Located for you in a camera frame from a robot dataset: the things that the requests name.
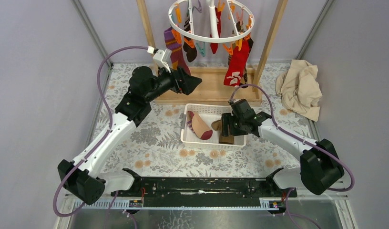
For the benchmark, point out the white round clip hanger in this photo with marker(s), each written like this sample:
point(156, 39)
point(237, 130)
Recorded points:
point(240, 17)

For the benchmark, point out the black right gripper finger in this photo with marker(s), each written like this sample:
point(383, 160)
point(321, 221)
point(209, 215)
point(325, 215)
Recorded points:
point(226, 119)
point(225, 132)

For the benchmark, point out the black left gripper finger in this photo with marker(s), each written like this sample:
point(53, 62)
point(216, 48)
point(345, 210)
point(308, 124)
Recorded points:
point(178, 88)
point(181, 76)

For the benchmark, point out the grey cable duct rail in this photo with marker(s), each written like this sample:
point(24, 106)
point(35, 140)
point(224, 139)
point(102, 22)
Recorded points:
point(195, 204)

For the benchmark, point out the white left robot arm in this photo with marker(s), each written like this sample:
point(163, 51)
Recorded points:
point(82, 176)

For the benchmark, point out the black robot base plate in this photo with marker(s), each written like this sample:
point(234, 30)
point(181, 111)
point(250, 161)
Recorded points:
point(205, 188)

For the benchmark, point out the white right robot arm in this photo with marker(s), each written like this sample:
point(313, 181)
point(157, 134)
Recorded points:
point(319, 163)

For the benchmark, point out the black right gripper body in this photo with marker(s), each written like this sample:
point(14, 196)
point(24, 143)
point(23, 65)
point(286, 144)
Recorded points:
point(237, 124)

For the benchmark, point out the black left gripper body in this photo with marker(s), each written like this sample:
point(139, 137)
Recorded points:
point(162, 83)

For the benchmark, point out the small red sock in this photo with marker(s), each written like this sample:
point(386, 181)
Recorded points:
point(215, 29)

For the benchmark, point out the white plastic basket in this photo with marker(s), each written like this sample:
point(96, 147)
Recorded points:
point(211, 115)

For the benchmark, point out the purple orange striped sock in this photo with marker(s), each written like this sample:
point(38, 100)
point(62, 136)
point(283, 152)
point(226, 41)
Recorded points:
point(177, 59)

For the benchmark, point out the red santa bear sock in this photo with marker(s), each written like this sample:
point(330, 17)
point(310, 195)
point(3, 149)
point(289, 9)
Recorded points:
point(237, 65)

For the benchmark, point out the teal clothes peg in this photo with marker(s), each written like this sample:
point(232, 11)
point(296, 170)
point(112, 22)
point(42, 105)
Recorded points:
point(201, 46)

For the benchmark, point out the beige crumpled cloth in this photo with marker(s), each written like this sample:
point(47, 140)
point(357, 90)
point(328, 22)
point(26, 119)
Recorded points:
point(299, 89)

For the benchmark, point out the brown argyle sock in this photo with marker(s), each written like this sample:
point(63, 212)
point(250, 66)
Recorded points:
point(244, 79)

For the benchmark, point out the floral patterned table mat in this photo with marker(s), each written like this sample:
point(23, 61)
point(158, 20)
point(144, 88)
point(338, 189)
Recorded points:
point(155, 148)

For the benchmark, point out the orange clothes peg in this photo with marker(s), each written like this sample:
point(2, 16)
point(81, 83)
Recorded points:
point(177, 36)
point(238, 44)
point(189, 42)

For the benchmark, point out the wooden hanger stand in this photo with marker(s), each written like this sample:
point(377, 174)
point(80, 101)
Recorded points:
point(211, 91)

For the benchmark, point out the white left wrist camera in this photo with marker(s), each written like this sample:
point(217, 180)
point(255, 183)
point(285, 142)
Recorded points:
point(160, 57)

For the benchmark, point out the tan brown sock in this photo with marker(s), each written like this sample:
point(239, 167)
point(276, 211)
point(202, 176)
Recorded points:
point(226, 139)

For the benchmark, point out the beige maroon toe sock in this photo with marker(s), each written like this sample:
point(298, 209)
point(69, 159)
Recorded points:
point(198, 126)

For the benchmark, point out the dark brown sock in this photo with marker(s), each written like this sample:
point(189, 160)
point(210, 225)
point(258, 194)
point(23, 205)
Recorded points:
point(191, 54)

